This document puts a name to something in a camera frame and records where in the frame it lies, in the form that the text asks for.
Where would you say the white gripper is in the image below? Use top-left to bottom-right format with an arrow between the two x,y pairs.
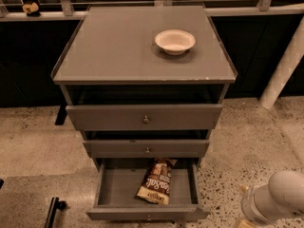
233,185 -> 276,228

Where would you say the brown chip bag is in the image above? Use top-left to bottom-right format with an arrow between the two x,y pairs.
137,158 -> 177,205

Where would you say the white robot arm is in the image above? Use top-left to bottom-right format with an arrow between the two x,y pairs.
233,171 -> 304,228

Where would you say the grey bottom drawer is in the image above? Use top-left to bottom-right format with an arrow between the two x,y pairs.
87,159 -> 209,221

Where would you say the grey drawer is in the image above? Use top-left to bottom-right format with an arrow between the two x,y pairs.
66,104 -> 222,131
84,140 -> 210,158
87,159 -> 209,221

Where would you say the grey middle drawer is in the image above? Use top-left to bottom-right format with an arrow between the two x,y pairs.
84,140 -> 210,158

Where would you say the grey drawer cabinet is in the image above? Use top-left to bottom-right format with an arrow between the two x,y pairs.
51,5 -> 238,176

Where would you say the grey top drawer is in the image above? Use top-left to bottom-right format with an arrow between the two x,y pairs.
66,104 -> 222,131

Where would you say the white pillar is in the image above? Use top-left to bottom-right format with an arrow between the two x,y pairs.
259,17 -> 304,109

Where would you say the black bar on floor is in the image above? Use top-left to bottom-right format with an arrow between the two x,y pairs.
44,197 -> 67,228

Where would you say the white paper bowl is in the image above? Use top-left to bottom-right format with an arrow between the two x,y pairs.
155,29 -> 196,56

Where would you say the black cabinet leg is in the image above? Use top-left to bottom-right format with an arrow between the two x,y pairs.
55,104 -> 67,125

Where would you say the yellow object on ledge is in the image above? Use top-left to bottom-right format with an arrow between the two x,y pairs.
22,1 -> 40,16

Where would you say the metal window ledge rail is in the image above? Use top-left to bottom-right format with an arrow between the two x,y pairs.
0,3 -> 304,22

